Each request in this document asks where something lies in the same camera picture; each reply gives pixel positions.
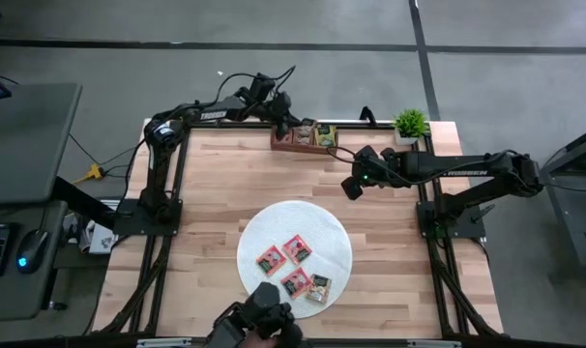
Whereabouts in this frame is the black handheld camera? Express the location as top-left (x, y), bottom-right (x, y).
top-left (204, 281), bottom-right (305, 348)

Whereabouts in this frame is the white round woven placemat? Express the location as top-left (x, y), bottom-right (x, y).
top-left (236, 200), bottom-right (354, 320)

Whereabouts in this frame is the black metal table frame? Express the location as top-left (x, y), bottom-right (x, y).
top-left (102, 119), bottom-right (505, 339)

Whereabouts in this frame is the brown wooden tea box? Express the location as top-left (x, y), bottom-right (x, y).
top-left (269, 123), bottom-right (340, 156)

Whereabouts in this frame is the dark grey lower desk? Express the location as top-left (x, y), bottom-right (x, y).
top-left (0, 200), bottom-right (71, 323)

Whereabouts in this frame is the grey desk top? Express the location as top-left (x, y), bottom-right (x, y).
top-left (0, 81), bottom-right (84, 204)

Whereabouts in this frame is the white box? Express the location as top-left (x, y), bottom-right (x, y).
top-left (87, 220), bottom-right (118, 255)

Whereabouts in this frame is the person's hand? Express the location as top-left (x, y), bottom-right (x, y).
top-left (238, 332), bottom-right (280, 348)

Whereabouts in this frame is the yellow power plug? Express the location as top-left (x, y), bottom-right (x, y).
top-left (73, 162), bottom-right (105, 185)

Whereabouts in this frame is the black computer mouse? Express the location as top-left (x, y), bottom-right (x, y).
top-left (15, 229), bottom-right (50, 276)

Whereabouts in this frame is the green plant in white pot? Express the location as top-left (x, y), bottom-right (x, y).
top-left (393, 108), bottom-right (432, 146)

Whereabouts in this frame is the grey metal cart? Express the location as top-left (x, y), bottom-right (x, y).
top-left (539, 123), bottom-right (586, 280)

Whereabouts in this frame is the black floor cable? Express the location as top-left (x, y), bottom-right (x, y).
top-left (68, 132), bottom-right (152, 181)

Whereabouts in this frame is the yellow lemon tea packet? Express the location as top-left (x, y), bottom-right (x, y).
top-left (314, 124), bottom-right (339, 148)

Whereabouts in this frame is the black frame clamp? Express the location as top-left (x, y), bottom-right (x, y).
top-left (358, 105), bottom-right (378, 128)

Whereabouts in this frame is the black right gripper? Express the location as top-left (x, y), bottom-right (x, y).
top-left (341, 144), bottom-right (410, 202)

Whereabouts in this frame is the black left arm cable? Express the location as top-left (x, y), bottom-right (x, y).
top-left (215, 65), bottom-right (297, 105)

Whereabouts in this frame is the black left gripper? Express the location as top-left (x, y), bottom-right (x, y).
top-left (266, 91), bottom-right (318, 141)

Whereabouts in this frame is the beige tea packet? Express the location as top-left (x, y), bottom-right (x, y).
top-left (292, 124), bottom-right (316, 146)
top-left (305, 274), bottom-right (333, 305)

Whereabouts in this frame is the white metal bracket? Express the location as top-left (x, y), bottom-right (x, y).
top-left (407, 339), bottom-right (462, 348)
top-left (136, 337), bottom-right (192, 348)

